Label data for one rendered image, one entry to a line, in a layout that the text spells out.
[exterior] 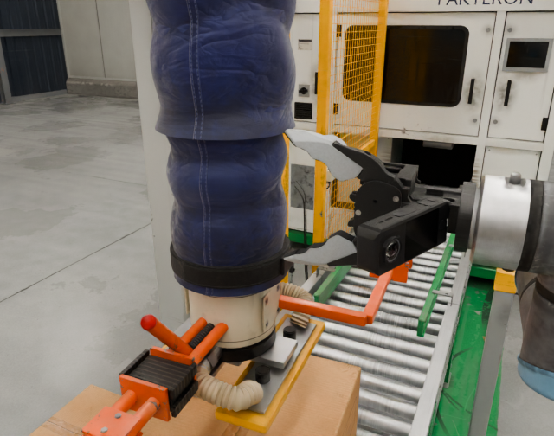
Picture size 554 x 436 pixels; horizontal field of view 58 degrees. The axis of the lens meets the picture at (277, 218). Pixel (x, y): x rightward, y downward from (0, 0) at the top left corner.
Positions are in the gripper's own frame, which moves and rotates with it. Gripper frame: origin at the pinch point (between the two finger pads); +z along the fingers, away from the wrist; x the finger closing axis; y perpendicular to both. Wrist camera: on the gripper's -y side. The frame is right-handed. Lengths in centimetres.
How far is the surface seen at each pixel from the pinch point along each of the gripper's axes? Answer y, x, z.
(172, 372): 3.4, -32.0, 19.1
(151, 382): 0.1, -32.0, 20.8
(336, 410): 39, -64, 2
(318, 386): 45, -64, 8
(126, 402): -3.8, -33.1, 22.3
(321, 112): 187, -23, 53
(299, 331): 38, -44, 10
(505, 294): 114, -66, -35
